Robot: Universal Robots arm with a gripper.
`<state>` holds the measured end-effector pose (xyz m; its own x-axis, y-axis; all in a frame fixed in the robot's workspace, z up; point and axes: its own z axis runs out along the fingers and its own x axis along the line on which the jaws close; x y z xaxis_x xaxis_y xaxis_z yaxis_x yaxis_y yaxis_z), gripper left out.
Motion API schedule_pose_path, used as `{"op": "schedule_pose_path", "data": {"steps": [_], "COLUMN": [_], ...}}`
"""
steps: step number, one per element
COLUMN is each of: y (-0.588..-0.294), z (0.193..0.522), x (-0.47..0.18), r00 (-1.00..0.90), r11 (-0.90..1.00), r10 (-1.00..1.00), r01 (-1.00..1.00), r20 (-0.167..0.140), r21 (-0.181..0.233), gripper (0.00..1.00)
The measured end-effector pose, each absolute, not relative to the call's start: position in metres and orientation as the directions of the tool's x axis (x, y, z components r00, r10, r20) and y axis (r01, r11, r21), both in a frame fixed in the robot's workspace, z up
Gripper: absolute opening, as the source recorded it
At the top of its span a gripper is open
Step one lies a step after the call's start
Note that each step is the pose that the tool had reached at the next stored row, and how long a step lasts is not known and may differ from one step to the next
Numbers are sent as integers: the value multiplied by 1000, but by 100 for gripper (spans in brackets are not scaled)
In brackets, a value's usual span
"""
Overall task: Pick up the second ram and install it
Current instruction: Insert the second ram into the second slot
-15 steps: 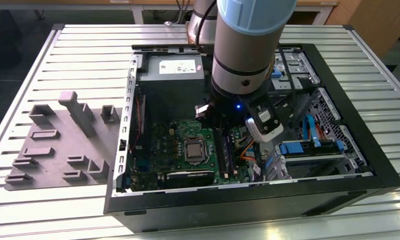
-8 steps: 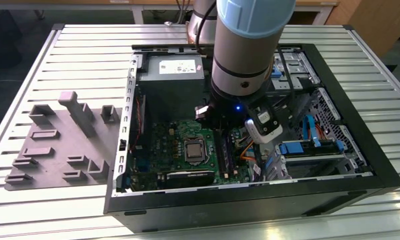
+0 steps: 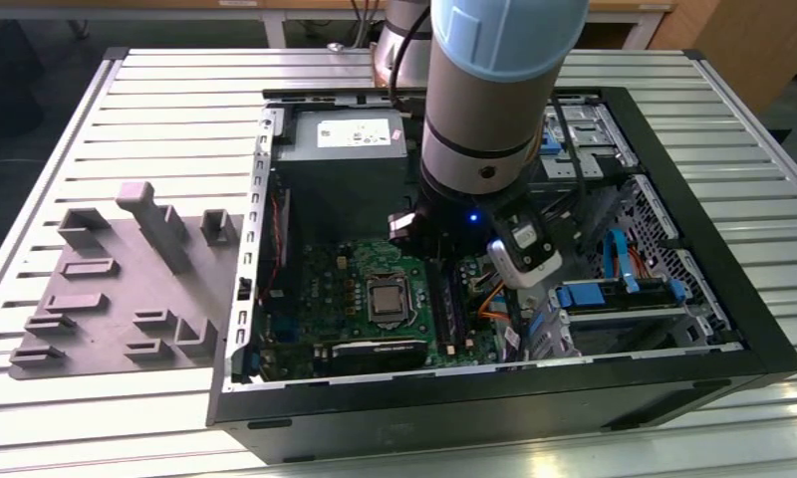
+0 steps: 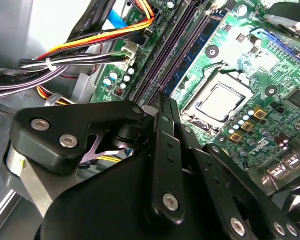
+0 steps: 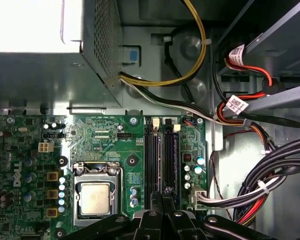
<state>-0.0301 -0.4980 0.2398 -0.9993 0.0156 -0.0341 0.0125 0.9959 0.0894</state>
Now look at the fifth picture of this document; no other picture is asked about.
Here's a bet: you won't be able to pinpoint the grey metal disk bay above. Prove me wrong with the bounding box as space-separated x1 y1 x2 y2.
218 0 300 120

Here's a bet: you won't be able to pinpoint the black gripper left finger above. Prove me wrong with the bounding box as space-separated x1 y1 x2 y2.
57 191 164 240

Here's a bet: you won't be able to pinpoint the CPU socket with silver CPU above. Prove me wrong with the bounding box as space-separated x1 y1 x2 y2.
71 161 124 228

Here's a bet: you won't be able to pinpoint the white black power wires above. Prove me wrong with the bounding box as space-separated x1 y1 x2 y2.
119 79 252 127

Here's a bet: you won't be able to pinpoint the green Dell motherboard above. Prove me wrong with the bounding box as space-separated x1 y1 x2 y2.
0 114 209 240

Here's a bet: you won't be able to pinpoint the orange yellow power wires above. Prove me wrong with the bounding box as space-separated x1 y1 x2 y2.
235 196 267 227

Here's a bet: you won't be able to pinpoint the blue release tab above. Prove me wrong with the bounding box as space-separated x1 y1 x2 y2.
119 45 142 65

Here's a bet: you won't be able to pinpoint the black RAM slot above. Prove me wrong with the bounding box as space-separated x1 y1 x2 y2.
144 117 159 211

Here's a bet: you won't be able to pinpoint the black open PC case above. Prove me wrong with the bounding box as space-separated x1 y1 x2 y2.
0 0 300 240

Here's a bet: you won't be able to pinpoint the red orange black wires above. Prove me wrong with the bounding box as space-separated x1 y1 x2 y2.
215 98 277 154

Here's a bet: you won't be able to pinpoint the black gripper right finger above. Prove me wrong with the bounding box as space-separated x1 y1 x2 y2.
162 191 277 240

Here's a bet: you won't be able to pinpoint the grey power supply unit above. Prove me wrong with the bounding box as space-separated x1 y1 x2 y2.
0 0 124 109

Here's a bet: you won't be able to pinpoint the thin twisted red wire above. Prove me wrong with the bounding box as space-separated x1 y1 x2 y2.
209 131 262 221

